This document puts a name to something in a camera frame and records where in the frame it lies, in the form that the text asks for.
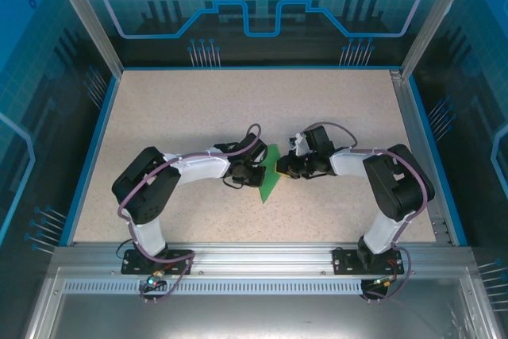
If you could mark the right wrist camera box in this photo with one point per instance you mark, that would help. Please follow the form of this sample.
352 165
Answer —
298 144

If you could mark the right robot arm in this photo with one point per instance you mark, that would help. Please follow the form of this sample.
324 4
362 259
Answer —
397 188

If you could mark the green paper sheet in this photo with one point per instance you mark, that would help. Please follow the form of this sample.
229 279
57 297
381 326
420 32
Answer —
270 180

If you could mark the aluminium side rail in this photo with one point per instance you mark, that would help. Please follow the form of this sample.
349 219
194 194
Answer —
420 148

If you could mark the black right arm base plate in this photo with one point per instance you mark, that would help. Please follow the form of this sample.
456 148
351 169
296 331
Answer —
343 261

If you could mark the aluminium frame post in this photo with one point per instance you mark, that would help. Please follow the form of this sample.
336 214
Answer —
88 21
434 17

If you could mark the aluminium mounting rail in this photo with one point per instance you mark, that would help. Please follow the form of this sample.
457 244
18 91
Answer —
258 259

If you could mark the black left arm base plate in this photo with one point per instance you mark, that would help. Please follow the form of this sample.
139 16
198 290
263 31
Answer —
128 268

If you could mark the metal tray panel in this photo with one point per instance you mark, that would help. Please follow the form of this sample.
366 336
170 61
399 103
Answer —
258 315

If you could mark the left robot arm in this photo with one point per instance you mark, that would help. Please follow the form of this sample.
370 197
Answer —
145 192

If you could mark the blue table border frame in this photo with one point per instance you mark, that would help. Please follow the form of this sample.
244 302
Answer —
258 67

